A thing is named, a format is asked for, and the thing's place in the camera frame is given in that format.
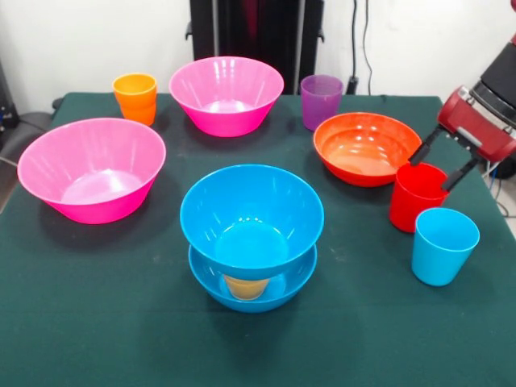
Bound dark green table cloth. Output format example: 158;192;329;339
0;91;516;387

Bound black upright post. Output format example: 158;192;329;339
185;0;326;81

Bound light blue plastic cup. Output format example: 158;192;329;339
411;207;481;287

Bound tangle of floor cables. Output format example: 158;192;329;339
481;160;516;218

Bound blue plastic bowl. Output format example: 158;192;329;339
188;243;318;314
179;164;325;279

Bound purple plastic cup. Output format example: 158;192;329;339
300;74;344;132

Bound orange plastic cup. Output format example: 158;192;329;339
111;73;158;127

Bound yellow plastic cup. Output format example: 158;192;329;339
223;275;269;302

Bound pink plastic bowl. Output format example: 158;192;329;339
16;117;167;225
169;56;285;138

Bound red-orange plastic bowl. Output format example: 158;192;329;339
313;112;425;188

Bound red plastic cup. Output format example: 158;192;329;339
388;162;451;234

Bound black cable with plug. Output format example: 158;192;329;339
347;0;376;97

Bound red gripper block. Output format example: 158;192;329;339
409;85;516;191

